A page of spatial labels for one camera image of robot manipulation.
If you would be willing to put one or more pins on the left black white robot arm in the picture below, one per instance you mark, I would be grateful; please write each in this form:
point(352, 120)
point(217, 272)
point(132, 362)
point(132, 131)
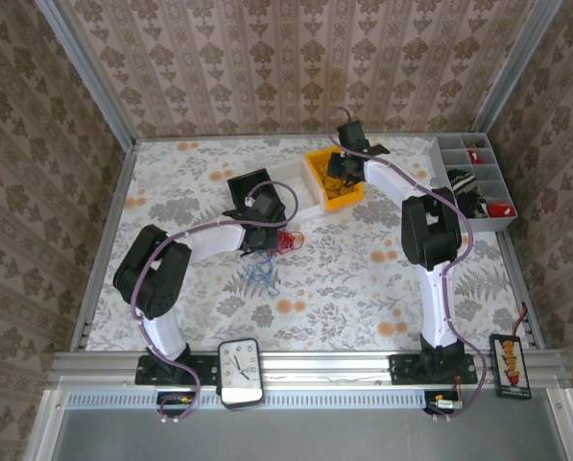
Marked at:
point(151, 274)

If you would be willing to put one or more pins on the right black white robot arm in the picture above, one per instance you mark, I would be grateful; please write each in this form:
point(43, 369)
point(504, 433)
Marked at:
point(430, 230)

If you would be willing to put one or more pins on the yellow plastic bin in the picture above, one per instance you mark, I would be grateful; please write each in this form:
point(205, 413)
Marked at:
point(348, 201)

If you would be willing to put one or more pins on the white plastic bin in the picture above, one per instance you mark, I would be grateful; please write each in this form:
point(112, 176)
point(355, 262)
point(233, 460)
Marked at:
point(295, 189)

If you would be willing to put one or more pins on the black plastic bin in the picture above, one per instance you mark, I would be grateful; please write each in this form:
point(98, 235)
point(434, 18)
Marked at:
point(245, 185)

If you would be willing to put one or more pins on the floral tablecloth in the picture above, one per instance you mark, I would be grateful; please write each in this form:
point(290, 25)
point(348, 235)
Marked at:
point(339, 298)

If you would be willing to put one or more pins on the grey compartment organizer tray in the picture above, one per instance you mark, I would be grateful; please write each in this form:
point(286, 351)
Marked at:
point(459, 161)

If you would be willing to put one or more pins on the white rectangular analog clock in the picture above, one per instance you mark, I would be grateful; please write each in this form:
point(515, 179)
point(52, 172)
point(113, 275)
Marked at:
point(238, 365)

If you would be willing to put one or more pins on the grey metal panel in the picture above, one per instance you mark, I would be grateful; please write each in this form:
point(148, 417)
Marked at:
point(315, 437)

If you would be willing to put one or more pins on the black board with yellow connectors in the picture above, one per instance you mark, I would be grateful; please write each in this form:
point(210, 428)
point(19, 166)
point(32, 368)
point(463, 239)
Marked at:
point(510, 367)

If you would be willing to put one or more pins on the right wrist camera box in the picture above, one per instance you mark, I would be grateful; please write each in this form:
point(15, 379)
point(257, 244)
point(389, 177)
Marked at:
point(352, 134)

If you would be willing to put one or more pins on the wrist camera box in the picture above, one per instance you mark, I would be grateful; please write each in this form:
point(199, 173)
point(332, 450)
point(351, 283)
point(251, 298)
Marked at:
point(266, 204)
point(352, 134)

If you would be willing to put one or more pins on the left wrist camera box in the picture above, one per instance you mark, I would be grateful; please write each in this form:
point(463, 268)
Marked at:
point(266, 204)

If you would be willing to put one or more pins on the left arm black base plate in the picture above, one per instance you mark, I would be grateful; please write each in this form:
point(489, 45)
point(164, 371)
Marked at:
point(204, 367)

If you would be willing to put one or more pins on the aluminium frame cross rail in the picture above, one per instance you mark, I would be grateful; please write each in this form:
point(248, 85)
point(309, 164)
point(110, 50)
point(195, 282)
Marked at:
point(324, 367)

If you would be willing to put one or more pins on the aluminium side rail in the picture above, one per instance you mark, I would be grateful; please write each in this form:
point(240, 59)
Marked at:
point(115, 201)
point(521, 288)

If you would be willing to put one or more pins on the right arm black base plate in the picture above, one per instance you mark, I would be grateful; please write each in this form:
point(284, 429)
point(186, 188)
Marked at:
point(406, 370)

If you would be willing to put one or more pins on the aluminium upright frame post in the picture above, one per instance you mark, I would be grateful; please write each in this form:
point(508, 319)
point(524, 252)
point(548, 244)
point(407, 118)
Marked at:
point(89, 72)
point(516, 67)

